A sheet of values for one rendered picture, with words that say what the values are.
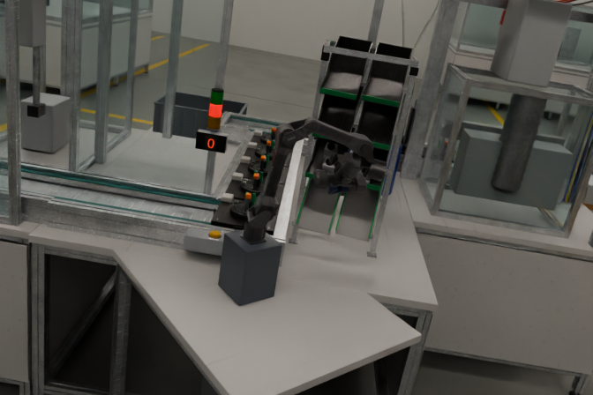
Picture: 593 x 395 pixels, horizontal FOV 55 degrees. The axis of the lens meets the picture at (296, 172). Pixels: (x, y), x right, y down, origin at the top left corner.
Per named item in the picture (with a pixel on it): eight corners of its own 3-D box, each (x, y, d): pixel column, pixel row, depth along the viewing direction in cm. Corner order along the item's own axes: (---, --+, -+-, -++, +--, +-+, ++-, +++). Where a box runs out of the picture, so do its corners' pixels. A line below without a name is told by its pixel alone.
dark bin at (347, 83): (356, 100, 199) (357, 83, 194) (319, 93, 201) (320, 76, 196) (371, 58, 219) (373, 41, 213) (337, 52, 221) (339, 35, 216)
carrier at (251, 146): (288, 170, 286) (292, 146, 281) (241, 162, 286) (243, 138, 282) (291, 155, 308) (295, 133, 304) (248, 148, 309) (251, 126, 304)
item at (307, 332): (239, 418, 145) (241, 408, 144) (109, 253, 209) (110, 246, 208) (420, 341, 187) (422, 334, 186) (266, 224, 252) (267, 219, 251)
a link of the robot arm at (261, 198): (281, 127, 171) (302, 132, 173) (278, 120, 178) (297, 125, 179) (254, 221, 181) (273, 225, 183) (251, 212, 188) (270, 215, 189)
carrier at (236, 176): (279, 209, 240) (283, 182, 235) (222, 199, 240) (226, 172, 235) (284, 188, 262) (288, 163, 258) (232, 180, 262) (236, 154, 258)
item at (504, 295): (582, 401, 302) (641, 259, 273) (376, 366, 303) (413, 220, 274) (539, 325, 366) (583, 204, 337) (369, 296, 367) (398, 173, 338)
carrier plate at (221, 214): (273, 235, 216) (273, 231, 215) (210, 225, 216) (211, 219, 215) (279, 211, 238) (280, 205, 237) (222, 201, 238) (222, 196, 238)
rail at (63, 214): (281, 266, 213) (285, 241, 209) (47, 227, 214) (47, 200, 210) (282, 259, 218) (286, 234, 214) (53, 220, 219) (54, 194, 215)
